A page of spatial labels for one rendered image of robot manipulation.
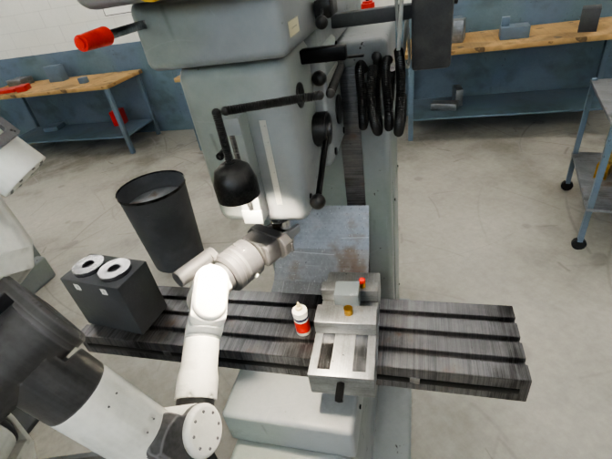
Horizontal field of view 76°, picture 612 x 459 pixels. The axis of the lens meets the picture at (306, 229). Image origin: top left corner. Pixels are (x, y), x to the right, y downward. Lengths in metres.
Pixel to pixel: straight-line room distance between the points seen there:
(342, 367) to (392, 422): 0.85
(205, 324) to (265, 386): 0.43
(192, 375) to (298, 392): 0.43
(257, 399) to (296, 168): 0.64
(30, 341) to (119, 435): 0.17
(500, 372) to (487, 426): 1.00
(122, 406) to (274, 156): 0.45
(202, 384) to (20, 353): 0.29
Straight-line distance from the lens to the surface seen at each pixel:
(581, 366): 2.35
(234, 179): 0.62
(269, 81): 0.68
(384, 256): 1.40
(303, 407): 1.08
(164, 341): 1.24
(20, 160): 0.57
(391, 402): 1.81
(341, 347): 0.98
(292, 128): 0.71
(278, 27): 0.62
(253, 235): 0.89
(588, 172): 3.27
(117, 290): 1.18
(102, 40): 0.62
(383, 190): 1.25
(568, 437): 2.11
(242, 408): 1.11
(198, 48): 0.68
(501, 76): 5.17
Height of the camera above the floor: 1.74
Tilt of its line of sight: 34 degrees down
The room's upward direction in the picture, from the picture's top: 10 degrees counter-clockwise
